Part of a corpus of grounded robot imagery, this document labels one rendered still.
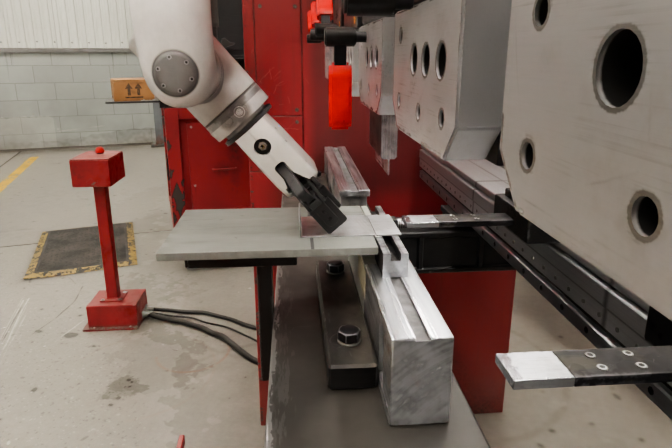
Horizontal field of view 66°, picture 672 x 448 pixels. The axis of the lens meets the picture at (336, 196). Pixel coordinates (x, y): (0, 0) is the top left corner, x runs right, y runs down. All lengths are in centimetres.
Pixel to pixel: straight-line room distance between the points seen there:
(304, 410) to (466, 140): 39
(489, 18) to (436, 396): 39
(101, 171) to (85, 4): 549
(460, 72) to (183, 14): 37
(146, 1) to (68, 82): 723
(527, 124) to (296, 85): 138
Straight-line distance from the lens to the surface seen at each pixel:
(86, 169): 244
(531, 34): 17
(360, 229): 69
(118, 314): 265
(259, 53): 153
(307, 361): 65
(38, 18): 782
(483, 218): 75
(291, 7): 153
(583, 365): 44
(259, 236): 68
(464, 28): 24
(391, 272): 63
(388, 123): 64
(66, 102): 782
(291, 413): 57
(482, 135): 25
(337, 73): 51
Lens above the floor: 123
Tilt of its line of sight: 15 degrees down
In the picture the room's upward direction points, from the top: straight up
